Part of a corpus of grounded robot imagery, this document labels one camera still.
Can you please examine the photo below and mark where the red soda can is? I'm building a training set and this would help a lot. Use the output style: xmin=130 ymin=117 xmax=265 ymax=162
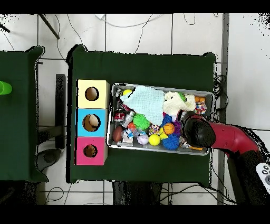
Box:
xmin=113 ymin=110 xmax=127 ymax=123

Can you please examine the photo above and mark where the dark green table cloth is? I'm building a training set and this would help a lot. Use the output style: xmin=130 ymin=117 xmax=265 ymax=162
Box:
xmin=66 ymin=44 xmax=217 ymax=186
xmin=0 ymin=45 xmax=45 ymax=182

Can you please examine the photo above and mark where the mint green cloth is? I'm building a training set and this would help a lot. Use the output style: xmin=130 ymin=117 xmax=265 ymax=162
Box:
xmin=120 ymin=86 xmax=166 ymax=126

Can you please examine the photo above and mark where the cream knitted cloth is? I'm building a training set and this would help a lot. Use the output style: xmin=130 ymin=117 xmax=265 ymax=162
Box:
xmin=163 ymin=91 xmax=197 ymax=117

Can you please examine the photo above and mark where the blue spiky ball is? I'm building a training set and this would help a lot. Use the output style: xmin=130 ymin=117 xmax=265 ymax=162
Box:
xmin=162 ymin=134 xmax=181 ymax=151

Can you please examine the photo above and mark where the brown toy football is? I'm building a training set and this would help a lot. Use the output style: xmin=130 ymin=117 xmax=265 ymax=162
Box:
xmin=112 ymin=126 xmax=124 ymax=143

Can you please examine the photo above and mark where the green cup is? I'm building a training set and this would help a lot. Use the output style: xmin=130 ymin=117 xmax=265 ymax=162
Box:
xmin=0 ymin=80 xmax=13 ymax=96

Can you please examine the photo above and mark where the purple spiky ball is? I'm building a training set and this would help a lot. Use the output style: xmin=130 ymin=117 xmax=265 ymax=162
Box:
xmin=173 ymin=121 xmax=183 ymax=136

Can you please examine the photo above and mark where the orange toy basketball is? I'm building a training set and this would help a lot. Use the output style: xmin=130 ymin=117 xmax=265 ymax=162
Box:
xmin=163 ymin=123 xmax=176 ymax=136

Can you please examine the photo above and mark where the clear mesh bin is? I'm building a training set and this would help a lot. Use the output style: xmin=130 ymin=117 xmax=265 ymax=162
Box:
xmin=107 ymin=83 xmax=214 ymax=156

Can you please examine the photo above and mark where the green spiky ball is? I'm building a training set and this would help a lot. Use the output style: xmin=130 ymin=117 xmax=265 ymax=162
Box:
xmin=134 ymin=113 xmax=151 ymax=130

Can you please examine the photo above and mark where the wooden box with three holes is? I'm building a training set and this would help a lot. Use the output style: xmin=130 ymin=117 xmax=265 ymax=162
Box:
xmin=75 ymin=79 xmax=110 ymax=166

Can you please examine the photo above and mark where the white baseball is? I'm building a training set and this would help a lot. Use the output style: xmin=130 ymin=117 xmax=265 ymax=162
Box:
xmin=137 ymin=134 xmax=150 ymax=146

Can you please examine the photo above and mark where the black tripod leg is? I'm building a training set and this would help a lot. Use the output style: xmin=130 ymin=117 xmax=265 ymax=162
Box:
xmin=35 ymin=13 xmax=60 ymax=41

